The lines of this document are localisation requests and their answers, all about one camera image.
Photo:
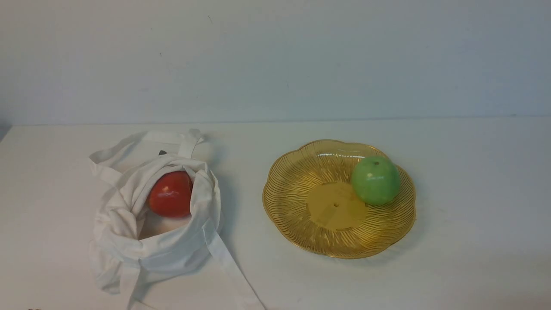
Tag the yellow ribbed plastic plate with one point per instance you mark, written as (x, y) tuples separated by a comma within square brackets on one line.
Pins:
[(310, 199)]

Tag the green apple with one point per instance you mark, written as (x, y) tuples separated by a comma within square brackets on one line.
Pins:
[(376, 180)]

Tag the white cloth tote bag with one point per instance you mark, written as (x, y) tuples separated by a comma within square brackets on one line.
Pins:
[(121, 261)]

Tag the red apple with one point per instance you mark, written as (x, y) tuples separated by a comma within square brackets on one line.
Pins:
[(170, 196)]

